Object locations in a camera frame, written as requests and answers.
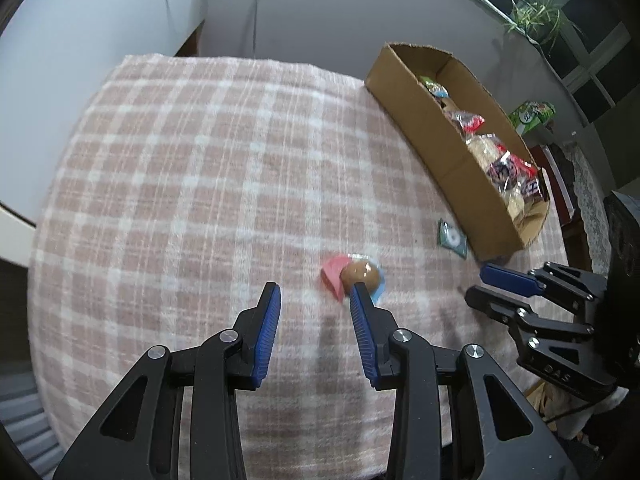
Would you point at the cardboard box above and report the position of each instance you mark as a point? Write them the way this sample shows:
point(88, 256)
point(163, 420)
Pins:
point(425, 125)

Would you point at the clear bread packet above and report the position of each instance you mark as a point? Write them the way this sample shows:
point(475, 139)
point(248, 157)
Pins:
point(486, 151)

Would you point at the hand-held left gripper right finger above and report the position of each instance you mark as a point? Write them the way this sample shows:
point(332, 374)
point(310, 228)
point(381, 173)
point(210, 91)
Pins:
point(362, 335)

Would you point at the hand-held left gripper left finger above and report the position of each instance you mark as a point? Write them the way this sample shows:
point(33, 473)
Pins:
point(265, 330)

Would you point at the pink plaid tablecloth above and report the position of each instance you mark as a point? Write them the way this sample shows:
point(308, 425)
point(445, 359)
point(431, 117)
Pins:
point(200, 185)

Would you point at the window frame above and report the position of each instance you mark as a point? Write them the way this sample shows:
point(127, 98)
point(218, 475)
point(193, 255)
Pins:
point(600, 60)

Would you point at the green potted plant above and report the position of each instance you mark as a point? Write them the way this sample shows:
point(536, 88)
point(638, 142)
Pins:
point(540, 12)

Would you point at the white lace cloth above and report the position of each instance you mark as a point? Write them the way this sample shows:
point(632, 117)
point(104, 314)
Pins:
point(586, 200)

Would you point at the brown bun snack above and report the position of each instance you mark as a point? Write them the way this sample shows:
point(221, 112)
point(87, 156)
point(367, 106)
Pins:
point(357, 275)

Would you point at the person's right hand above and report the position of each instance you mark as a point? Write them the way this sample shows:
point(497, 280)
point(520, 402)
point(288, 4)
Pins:
point(590, 410)

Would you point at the green mint candy packet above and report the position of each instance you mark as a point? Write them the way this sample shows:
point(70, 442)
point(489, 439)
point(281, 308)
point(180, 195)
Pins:
point(452, 237)

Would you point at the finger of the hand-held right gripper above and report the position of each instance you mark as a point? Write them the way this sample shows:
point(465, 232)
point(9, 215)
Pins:
point(500, 305)
point(505, 280)

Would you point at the green printed carton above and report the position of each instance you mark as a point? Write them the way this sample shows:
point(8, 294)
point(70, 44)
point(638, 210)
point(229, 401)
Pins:
point(531, 116)

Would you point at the light green snack packet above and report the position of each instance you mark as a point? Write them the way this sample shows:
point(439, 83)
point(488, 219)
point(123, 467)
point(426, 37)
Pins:
point(429, 83)

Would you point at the clear red-edged snack wrapper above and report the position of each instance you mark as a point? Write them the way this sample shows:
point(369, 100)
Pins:
point(469, 121)

